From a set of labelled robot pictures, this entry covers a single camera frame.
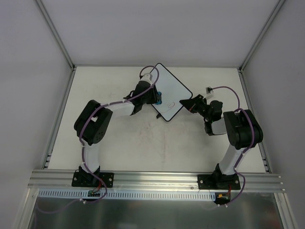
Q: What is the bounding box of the small black-framed whiteboard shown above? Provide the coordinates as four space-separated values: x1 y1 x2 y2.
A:
151 63 193 122

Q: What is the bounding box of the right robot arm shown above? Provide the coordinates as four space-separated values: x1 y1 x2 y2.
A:
180 95 263 190

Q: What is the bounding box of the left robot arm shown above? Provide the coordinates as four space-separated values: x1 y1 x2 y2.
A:
71 80 162 187

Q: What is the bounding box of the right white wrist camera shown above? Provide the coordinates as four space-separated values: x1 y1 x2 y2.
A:
204 87 214 100

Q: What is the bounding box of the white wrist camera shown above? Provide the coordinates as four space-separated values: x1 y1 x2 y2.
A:
204 87 214 100
140 73 153 85

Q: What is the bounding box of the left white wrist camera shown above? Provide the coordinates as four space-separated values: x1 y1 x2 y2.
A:
140 73 153 85

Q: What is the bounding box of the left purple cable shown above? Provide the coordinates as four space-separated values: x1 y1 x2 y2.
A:
37 65 160 213

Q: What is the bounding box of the purple cable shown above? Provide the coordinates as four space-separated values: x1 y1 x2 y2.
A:
211 86 259 208
37 65 160 213

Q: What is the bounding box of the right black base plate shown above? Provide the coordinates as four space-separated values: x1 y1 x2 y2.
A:
197 174 241 190

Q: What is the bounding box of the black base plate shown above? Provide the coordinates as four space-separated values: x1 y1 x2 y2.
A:
71 171 114 188
197 174 241 190

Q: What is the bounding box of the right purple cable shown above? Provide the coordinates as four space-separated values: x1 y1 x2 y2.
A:
211 86 259 208

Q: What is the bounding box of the left aluminium frame post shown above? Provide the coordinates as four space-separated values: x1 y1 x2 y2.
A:
34 0 75 70

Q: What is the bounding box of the aluminium frame post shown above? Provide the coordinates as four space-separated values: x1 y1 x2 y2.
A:
239 0 286 73
34 0 75 70

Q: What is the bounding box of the white slotted cable duct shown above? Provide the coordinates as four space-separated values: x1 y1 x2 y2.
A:
38 188 216 201

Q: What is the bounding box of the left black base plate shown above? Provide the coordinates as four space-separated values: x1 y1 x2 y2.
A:
71 171 114 188

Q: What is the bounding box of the right aluminium frame post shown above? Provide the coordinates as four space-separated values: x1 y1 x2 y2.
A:
239 0 286 73

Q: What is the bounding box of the aluminium front rail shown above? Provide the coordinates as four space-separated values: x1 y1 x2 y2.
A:
28 169 286 193

